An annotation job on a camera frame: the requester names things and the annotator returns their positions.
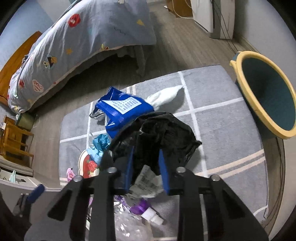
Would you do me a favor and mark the light blue face mask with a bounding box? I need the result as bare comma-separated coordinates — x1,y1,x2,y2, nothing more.
86,133,111,166

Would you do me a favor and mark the black plastic bag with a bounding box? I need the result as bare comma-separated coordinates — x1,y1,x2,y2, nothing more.
109,111,202,175

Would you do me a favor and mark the white tissue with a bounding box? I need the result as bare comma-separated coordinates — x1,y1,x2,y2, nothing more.
145,85,183,111

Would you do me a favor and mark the teal yellow-rimmed trash bin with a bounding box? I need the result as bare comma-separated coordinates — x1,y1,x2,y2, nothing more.
230,51,295,140

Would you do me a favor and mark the crumpled paper receipt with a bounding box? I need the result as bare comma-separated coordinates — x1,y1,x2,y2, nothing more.
128,165,164,198

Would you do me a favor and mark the red floral wrapper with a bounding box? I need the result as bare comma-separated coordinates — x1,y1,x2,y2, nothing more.
78,150,99,178

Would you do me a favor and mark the purple spray bottle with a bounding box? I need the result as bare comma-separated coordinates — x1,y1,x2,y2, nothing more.
114,195,164,225

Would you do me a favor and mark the blue snack bag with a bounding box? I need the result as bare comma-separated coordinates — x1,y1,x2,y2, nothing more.
89,87,154,138

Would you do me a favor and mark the wooden stool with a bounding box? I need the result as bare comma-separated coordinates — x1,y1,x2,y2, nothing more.
1,115,34,168

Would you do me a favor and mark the clear plastic bag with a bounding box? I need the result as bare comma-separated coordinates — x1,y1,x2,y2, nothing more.
114,210,152,241

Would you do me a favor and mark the grey checked rug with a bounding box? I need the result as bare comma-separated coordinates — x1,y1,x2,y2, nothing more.
59,65,268,240

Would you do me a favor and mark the green can under bed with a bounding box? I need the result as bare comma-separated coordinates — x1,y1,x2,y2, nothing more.
16,113,35,131

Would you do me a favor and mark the wooden bed headboard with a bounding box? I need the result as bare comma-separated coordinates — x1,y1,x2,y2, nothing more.
0,31,42,106

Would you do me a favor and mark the blue patterned bed quilt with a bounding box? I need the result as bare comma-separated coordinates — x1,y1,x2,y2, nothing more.
6,1,156,114

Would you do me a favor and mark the white air purifier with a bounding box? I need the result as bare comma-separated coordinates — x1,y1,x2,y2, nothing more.
191,0,235,40

